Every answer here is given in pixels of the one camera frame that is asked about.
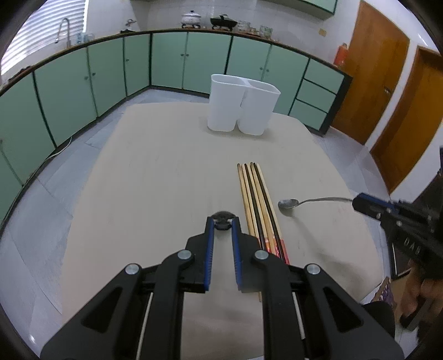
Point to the small black spoon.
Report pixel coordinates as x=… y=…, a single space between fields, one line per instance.
x=223 y=220

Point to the bamboo chopstick orange end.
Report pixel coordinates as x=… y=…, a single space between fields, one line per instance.
x=273 y=218

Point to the window with blinds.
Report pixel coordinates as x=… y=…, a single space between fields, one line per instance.
x=50 y=23

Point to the white cooking pot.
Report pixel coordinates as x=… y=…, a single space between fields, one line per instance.
x=191 y=20

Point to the light bamboo chopstick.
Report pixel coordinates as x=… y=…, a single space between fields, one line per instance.
x=249 y=219

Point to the black wok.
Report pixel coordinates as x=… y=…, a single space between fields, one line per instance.
x=223 y=22

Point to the black chopstick gold band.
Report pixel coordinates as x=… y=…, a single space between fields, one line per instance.
x=287 y=262

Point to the white utensil holder left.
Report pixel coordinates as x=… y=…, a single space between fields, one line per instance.
x=226 y=94

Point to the metal spoon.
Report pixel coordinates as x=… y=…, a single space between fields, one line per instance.
x=288 y=204

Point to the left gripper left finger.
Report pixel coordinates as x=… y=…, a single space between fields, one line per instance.
x=198 y=274

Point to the green lower kitchen cabinets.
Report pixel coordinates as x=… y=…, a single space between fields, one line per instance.
x=44 y=106

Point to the orange fire extinguisher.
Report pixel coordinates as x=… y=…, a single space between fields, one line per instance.
x=341 y=55

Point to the right hand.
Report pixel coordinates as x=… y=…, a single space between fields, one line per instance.
x=426 y=288

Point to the green upper cabinets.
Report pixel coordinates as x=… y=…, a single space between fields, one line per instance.
x=321 y=9

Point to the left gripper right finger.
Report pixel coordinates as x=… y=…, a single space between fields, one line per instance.
x=248 y=278

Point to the brown wooden door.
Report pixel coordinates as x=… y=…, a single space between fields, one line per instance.
x=414 y=121
x=375 y=61

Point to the white utensil holder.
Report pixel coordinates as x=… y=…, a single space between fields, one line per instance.
x=257 y=106
x=226 y=94

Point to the green drawer unit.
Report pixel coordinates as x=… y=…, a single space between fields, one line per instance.
x=319 y=95

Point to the bamboo chopstick red end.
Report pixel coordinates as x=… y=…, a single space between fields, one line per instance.
x=262 y=210

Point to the white utensil holder right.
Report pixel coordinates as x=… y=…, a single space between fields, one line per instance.
x=257 y=106

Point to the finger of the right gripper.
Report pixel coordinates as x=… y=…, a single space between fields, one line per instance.
x=374 y=207

